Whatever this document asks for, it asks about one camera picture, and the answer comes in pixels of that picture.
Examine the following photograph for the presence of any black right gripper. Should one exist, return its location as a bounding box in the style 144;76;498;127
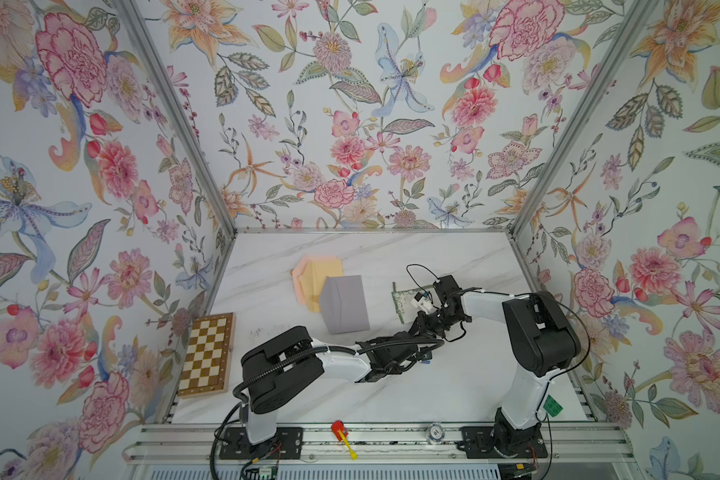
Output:
405;308;460;339

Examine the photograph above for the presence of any grey lavender envelope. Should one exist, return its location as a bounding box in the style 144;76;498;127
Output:
319;275;370;335

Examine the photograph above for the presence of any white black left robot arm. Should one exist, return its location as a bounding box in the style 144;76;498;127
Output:
233;326;445;445

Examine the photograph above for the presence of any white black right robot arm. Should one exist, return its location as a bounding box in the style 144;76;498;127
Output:
410;276;581;456

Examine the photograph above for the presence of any yellow envelope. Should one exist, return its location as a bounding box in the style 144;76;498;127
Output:
299;257;343;313

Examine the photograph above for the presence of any pink envelope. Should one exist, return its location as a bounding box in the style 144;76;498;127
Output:
291;256;316;305

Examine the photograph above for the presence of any round silver knob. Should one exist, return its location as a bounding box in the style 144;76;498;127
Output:
427;423;445;444

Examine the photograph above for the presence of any yellow stick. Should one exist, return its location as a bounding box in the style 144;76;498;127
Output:
341;436;358;461

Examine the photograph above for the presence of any green tag label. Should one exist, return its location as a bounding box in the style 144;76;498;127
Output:
542;395;563;418

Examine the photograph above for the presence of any wooden checkered chessboard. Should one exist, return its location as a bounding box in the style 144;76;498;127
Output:
177;313;236;398

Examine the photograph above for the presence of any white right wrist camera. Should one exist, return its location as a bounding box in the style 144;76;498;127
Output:
411;291;436;314

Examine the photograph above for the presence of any thin black right cable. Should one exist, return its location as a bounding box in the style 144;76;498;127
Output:
405;263;442;289

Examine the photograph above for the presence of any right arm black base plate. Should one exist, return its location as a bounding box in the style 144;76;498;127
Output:
459;425;549;459

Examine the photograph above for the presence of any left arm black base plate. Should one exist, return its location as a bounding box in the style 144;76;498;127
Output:
218;427;304;461

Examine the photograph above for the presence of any aluminium front rail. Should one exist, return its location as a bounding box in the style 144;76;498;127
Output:
123;422;634;465

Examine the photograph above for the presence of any aluminium corner frame post right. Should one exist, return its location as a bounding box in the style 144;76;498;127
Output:
509;0;643;235

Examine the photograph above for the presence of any aluminium corner frame post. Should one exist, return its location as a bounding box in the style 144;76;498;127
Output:
113;0;237;240
509;0;643;235

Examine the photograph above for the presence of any aluminium corner frame post left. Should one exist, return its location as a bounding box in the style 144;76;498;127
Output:
113;0;237;240

